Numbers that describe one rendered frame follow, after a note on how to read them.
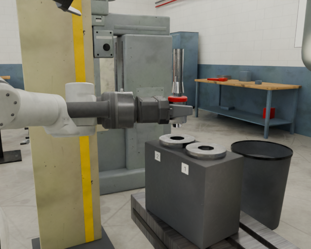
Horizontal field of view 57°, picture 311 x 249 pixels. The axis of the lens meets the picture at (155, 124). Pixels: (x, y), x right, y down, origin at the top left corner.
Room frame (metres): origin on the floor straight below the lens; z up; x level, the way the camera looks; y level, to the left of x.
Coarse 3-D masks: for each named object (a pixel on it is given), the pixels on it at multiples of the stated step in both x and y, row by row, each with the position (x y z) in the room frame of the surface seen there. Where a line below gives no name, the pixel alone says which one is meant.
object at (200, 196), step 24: (168, 144) 0.66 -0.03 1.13; (192, 144) 0.64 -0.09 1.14; (216, 144) 0.64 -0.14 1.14; (168, 168) 0.62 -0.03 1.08; (192, 168) 0.56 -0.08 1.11; (216, 168) 0.55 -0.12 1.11; (240, 168) 0.59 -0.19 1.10; (168, 192) 0.62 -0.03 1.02; (192, 192) 0.56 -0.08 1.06; (216, 192) 0.55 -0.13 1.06; (240, 192) 0.60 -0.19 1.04; (168, 216) 0.62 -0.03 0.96; (192, 216) 0.56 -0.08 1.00; (216, 216) 0.55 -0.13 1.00; (192, 240) 0.55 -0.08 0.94; (216, 240) 0.55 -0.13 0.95
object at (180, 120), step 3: (171, 102) 0.68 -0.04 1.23; (174, 102) 0.67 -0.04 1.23; (177, 102) 0.67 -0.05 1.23; (180, 102) 0.67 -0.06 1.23; (183, 102) 0.67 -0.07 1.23; (186, 102) 0.68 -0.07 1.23; (177, 117) 0.67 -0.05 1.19; (180, 117) 0.67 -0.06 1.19; (183, 117) 0.68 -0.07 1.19; (186, 117) 0.69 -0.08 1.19; (171, 120) 0.68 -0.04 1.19; (174, 120) 0.67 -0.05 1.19; (177, 120) 0.67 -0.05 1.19; (180, 120) 0.67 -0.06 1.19; (183, 120) 0.68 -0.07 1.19; (186, 120) 0.69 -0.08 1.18; (171, 123) 0.68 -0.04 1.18; (174, 123) 0.67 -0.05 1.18; (177, 123) 0.67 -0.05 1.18; (180, 123) 0.67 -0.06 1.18; (183, 123) 0.68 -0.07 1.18
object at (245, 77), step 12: (240, 72) 6.04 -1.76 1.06; (228, 84) 5.61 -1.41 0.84; (240, 84) 5.31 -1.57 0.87; (252, 84) 5.21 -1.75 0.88; (264, 84) 5.21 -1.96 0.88; (276, 84) 5.21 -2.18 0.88; (288, 84) 5.21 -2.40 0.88; (204, 108) 6.49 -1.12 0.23; (216, 108) 6.49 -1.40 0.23; (228, 108) 6.24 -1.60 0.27; (264, 108) 5.36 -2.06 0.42; (252, 120) 5.19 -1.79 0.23; (264, 120) 5.19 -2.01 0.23; (276, 120) 5.19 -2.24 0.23; (264, 132) 4.77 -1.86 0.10
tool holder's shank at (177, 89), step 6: (174, 54) 0.69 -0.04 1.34; (180, 54) 0.68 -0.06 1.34; (174, 60) 0.69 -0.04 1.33; (180, 60) 0.68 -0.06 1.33; (174, 66) 0.69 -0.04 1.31; (180, 66) 0.68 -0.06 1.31; (174, 72) 0.69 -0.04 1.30; (180, 72) 0.68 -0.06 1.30; (174, 78) 0.69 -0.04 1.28; (180, 78) 0.68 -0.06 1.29; (174, 84) 0.68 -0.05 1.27; (180, 84) 0.68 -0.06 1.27; (174, 90) 0.68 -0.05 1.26; (180, 90) 0.68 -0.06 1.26; (174, 96) 0.69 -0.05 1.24; (180, 96) 0.68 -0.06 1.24
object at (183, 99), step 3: (171, 96) 0.69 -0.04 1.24; (183, 96) 0.70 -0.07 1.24; (186, 96) 0.70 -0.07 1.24; (168, 99) 0.69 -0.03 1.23; (171, 99) 0.68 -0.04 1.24; (174, 99) 0.67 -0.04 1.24; (177, 99) 0.67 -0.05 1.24; (180, 99) 0.67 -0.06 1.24; (183, 99) 0.67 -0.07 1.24; (186, 99) 0.68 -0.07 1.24
